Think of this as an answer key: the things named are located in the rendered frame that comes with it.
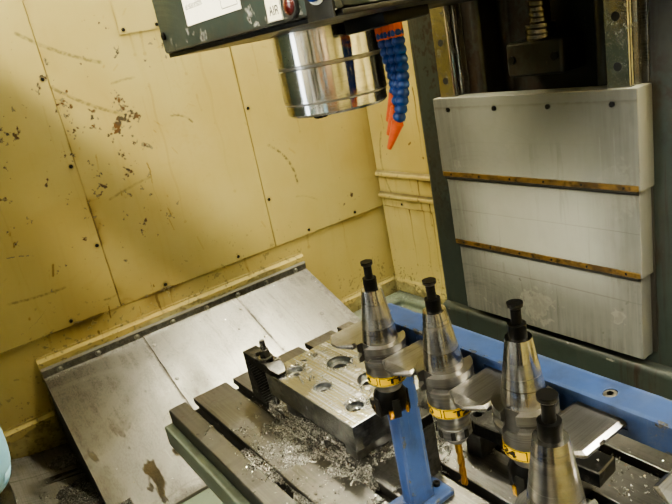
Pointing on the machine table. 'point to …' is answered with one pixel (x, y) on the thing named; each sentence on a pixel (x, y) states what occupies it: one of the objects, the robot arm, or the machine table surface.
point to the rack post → (414, 457)
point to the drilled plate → (353, 428)
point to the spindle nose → (329, 71)
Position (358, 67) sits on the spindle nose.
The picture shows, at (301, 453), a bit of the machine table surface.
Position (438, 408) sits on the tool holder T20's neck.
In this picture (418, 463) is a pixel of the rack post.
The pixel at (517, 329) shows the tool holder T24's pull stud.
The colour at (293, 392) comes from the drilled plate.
